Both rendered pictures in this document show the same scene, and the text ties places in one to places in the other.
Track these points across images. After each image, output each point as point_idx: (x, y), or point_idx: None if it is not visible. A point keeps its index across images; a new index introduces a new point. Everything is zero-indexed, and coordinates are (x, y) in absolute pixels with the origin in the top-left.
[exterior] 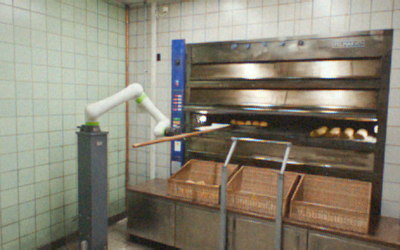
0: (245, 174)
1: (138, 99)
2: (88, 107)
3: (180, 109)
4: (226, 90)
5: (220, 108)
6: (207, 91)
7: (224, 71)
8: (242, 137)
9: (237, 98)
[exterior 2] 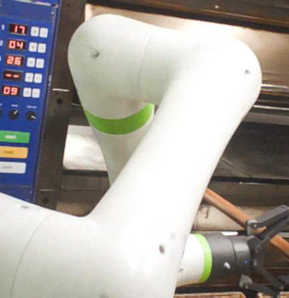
0: None
1: (140, 113)
2: (142, 275)
3: (38, 95)
4: (227, 29)
5: (256, 107)
6: (157, 24)
7: None
8: (263, 199)
9: (270, 65)
